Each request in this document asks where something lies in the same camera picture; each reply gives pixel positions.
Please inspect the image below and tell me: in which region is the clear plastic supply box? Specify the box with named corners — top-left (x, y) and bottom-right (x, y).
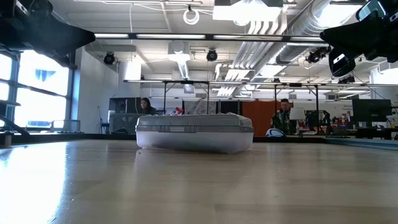
top-left (135, 113), bottom-right (255, 154)

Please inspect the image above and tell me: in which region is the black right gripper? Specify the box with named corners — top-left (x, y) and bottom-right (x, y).
top-left (320, 0), bottom-right (398, 77)

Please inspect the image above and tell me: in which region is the black background rig frame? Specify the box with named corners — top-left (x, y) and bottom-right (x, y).
top-left (273, 82), bottom-right (321, 125)
top-left (124, 80), bottom-right (212, 118)

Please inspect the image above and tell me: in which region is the white laptop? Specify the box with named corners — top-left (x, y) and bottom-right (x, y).
top-left (289, 107), bottom-right (307, 121)

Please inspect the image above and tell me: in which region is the ceiling light panel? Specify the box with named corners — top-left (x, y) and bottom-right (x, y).
top-left (213, 4), bottom-right (282, 22)

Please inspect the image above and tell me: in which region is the large bright window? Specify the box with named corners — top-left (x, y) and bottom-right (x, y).
top-left (0, 46), bottom-right (74, 130)

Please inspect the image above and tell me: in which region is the white cable coil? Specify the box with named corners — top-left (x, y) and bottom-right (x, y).
top-left (182, 8), bottom-right (200, 26)

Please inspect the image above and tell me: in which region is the person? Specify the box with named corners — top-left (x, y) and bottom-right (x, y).
top-left (139, 97), bottom-right (158, 116)
top-left (269, 98), bottom-right (300, 135)

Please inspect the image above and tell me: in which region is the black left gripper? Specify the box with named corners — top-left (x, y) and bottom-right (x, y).
top-left (0, 0), bottom-right (96, 60)

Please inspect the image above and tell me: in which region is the black overhead light bar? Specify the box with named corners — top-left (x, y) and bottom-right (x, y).
top-left (93, 32), bottom-right (326, 44)

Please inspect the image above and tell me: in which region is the black ceiling camera cluster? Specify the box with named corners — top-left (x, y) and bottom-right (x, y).
top-left (306, 45), bottom-right (333, 65)

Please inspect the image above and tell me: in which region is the orange partition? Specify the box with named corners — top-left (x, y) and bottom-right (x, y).
top-left (242, 100), bottom-right (284, 137)

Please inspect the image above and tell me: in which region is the white blue helmet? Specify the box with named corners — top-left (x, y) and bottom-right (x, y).
top-left (265, 128), bottom-right (286, 138)

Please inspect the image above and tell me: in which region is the black aluminium table frame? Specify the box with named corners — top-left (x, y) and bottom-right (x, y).
top-left (0, 114), bottom-right (398, 152)

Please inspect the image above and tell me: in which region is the silver ventilation duct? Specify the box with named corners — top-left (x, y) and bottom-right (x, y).
top-left (275, 0), bottom-right (363, 66)

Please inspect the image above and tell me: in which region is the white ceiling duct unit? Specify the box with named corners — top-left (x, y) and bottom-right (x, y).
top-left (167, 42), bottom-right (191, 80)

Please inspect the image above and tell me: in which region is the grey chair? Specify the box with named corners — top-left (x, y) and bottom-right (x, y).
top-left (108, 113), bottom-right (147, 134)

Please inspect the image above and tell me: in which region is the black monitor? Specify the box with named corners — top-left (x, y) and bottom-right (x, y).
top-left (352, 99), bottom-right (393, 129)
top-left (108, 97), bottom-right (142, 114)

